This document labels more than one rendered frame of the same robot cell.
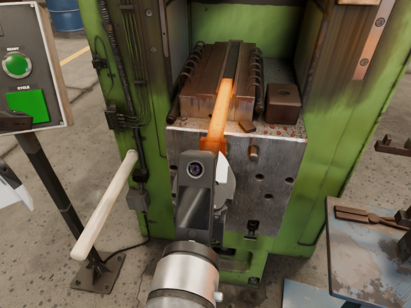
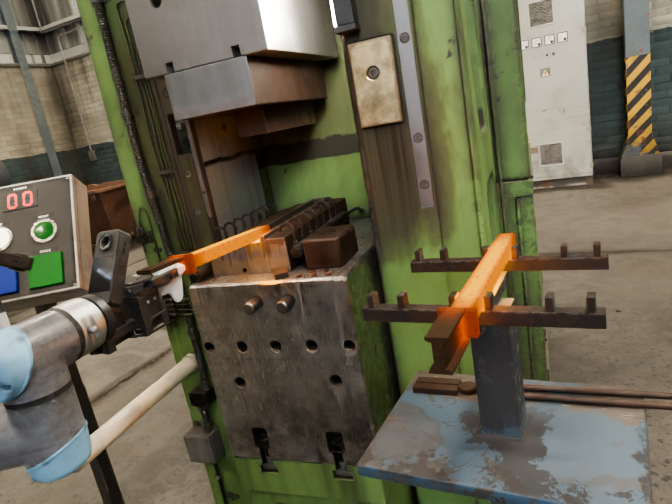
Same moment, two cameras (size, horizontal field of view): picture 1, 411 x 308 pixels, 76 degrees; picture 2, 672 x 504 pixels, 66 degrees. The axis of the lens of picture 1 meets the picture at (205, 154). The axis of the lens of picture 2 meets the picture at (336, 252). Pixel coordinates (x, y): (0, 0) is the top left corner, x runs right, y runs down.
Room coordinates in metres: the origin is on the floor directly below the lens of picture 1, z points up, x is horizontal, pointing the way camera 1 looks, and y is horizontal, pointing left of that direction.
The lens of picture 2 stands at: (-0.43, -0.48, 1.22)
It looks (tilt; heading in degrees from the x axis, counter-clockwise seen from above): 15 degrees down; 13
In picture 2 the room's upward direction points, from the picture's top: 11 degrees counter-clockwise
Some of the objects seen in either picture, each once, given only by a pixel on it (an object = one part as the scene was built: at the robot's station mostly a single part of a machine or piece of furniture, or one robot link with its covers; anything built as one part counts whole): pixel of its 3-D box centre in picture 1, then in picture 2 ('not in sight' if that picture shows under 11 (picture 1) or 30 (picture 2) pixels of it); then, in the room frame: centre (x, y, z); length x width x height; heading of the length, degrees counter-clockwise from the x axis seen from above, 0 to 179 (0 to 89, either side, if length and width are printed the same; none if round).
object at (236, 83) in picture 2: not in sight; (256, 88); (0.83, -0.06, 1.32); 0.42 x 0.20 x 0.10; 171
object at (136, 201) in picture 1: (138, 198); (205, 443); (0.79, 0.31, 0.36); 0.09 x 0.07 x 0.12; 81
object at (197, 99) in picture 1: (223, 73); (286, 231); (0.83, -0.06, 0.96); 0.42 x 0.20 x 0.09; 171
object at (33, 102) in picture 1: (29, 107); (46, 270); (0.53, 0.41, 1.01); 0.07 x 0.05 x 0.07; 106
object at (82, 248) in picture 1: (109, 197); (139, 406); (0.59, 0.33, 0.62); 0.44 x 0.05 x 0.05; 171
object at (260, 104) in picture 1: (259, 81); (322, 232); (0.78, -0.17, 0.95); 0.34 x 0.03 x 0.03; 171
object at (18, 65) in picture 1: (17, 65); (44, 230); (0.58, 0.42, 1.09); 0.05 x 0.03 x 0.04; 81
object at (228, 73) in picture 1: (232, 63); (292, 217); (0.83, -0.08, 0.99); 0.42 x 0.05 x 0.01; 171
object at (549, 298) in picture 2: not in sight; (575, 272); (0.30, -0.64, 0.96); 0.23 x 0.06 x 0.02; 163
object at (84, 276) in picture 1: (96, 266); not in sight; (0.63, 0.54, 0.05); 0.22 x 0.22 x 0.09; 81
